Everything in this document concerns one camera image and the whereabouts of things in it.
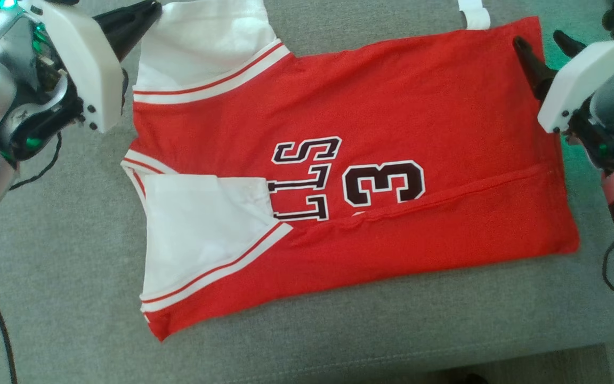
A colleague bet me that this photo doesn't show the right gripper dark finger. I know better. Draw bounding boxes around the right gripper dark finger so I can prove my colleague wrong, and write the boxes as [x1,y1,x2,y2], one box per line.
[512,36,559,102]
[552,30,588,59]

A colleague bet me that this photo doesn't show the short black left arm cable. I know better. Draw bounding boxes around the short black left arm cable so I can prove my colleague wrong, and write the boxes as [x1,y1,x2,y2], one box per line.
[9,132,63,192]

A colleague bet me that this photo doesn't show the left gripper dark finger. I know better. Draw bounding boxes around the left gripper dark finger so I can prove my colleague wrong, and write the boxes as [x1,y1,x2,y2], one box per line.
[92,0,163,63]

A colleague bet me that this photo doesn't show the large grey sofa seat cushion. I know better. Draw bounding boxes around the large grey sofa seat cushion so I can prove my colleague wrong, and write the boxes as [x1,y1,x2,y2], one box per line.
[0,0,614,384]

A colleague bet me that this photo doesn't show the white fabric strip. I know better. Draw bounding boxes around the white fabric strip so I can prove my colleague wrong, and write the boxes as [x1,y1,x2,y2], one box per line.
[457,0,492,30]

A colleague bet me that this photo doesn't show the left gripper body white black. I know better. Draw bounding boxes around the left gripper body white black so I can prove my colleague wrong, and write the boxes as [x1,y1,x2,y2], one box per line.
[18,0,130,134]

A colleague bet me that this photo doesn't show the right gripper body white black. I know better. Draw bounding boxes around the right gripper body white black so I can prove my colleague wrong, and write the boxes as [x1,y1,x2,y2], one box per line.
[537,38,614,134]

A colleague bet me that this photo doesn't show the red jersey with white sleeves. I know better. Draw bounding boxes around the red jersey with white sleeves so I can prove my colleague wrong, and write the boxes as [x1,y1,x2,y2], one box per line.
[120,0,581,342]

